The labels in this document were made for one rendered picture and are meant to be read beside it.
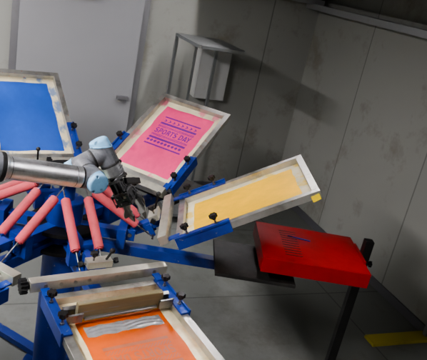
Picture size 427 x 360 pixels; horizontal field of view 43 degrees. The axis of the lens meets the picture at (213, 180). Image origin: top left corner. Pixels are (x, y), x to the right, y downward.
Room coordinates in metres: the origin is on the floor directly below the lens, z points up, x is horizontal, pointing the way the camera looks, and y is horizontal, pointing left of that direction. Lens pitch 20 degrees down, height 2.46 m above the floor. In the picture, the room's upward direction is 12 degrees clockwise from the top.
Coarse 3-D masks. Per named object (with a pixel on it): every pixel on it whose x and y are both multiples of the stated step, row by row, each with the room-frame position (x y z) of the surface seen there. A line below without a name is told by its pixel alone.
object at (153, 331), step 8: (136, 312) 2.13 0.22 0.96; (144, 312) 2.15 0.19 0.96; (152, 312) 2.16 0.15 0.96; (160, 312) 2.17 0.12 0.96; (144, 328) 2.03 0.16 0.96; (152, 328) 2.04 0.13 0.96; (160, 328) 2.06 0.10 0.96; (168, 328) 2.07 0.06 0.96; (136, 336) 1.96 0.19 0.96; (144, 336) 1.97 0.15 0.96; (152, 336) 1.98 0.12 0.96; (168, 336) 2.01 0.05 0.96; (176, 336) 2.02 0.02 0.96; (176, 344) 1.97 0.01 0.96; (184, 344) 1.98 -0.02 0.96; (184, 352) 1.93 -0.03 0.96
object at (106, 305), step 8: (112, 296) 2.06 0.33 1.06; (120, 296) 2.08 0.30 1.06; (128, 296) 2.09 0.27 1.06; (136, 296) 2.11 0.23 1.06; (144, 296) 2.13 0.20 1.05; (152, 296) 2.15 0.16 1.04; (160, 296) 2.18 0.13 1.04; (80, 304) 1.96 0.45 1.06; (88, 304) 1.98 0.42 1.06; (96, 304) 2.00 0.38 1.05; (104, 304) 2.02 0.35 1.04; (112, 304) 2.04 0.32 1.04; (120, 304) 2.06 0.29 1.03; (128, 304) 2.08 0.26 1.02; (136, 304) 2.11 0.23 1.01; (144, 304) 2.13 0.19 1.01; (152, 304) 2.16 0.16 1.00; (80, 312) 1.96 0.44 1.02; (88, 312) 1.98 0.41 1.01; (96, 312) 2.00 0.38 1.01; (104, 312) 2.02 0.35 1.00
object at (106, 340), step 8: (96, 320) 2.02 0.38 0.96; (104, 320) 2.03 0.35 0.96; (112, 320) 2.04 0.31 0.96; (120, 320) 2.05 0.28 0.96; (80, 328) 1.94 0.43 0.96; (104, 336) 1.92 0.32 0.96; (112, 336) 1.93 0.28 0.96; (120, 336) 1.94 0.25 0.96; (128, 336) 1.95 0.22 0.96; (88, 344) 1.85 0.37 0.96; (96, 344) 1.86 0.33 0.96; (104, 344) 1.87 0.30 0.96; (112, 344) 1.88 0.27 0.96; (96, 352) 1.81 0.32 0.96
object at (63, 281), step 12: (144, 264) 2.42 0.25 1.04; (156, 264) 2.45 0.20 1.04; (48, 276) 2.14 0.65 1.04; (60, 276) 2.16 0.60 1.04; (72, 276) 2.18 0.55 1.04; (84, 276) 2.20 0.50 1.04; (96, 276) 2.24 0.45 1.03; (108, 276) 2.27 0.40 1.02; (120, 276) 2.31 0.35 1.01; (132, 276) 2.35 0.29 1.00; (144, 276) 2.39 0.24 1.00; (36, 288) 2.08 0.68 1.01; (60, 288) 2.14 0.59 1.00
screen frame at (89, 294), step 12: (108, 288) 2.23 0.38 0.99; (120, 288) 2.25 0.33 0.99; (132, 288) 2.28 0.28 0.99; (144, 288) 2.31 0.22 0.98; (156, 288) 2.34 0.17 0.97; (60, 300) 2.07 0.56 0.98; (72, 300) 2.11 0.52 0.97; (84, 300) 2.14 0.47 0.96; (192, 324) 2.08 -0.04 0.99; (72, 336) 1.83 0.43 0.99; (192, 336) 2.04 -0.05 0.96; (204, 336) 2.01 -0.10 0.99; (72, 348) 1.77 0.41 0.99; (204, 348) 1.95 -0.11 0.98
